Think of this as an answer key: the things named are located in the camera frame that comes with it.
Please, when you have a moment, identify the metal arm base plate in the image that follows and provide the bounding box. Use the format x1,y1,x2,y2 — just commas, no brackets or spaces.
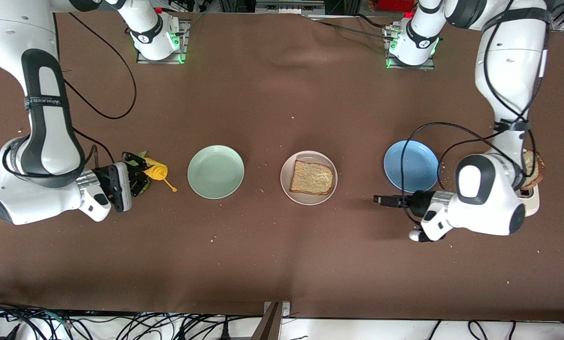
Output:
385,24,436,71
137,19,189,65

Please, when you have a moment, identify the green lettuce leaf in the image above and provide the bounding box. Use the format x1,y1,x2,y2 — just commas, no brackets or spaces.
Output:
130,150,153,193

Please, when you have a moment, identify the yellow mustard squeeze bottle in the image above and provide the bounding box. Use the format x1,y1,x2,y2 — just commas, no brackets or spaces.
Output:
143,157,178,192

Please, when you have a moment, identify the mint green plate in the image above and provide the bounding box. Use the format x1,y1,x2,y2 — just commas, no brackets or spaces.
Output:
187,145,245,200

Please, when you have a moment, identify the white toaster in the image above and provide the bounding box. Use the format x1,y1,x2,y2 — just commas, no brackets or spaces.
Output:
518,184,541,218

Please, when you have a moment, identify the black cable tangle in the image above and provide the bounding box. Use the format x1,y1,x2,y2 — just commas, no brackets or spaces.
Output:
0,297,264,340

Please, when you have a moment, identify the brown tablecloth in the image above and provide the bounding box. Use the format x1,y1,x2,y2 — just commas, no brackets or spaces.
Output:
0,8,564,322

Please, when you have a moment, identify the thin black base cable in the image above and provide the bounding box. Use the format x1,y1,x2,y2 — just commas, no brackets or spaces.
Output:
317,13,401,42

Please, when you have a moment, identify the grey metal camera post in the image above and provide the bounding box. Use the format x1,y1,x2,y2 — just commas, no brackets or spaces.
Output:
251,301,291,340

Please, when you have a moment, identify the beige plate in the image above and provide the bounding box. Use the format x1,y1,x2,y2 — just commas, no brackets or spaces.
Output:
280,151,338,206

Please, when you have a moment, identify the blue plate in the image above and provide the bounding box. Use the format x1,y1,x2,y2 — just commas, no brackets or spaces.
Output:
384,140,440,193

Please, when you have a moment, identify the red box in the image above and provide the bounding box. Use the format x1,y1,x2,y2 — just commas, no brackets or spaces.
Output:
369,0,416,12

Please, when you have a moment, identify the brown bread slice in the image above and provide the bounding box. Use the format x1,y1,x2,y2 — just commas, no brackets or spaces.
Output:
289,160,334,196
523,149,546,190

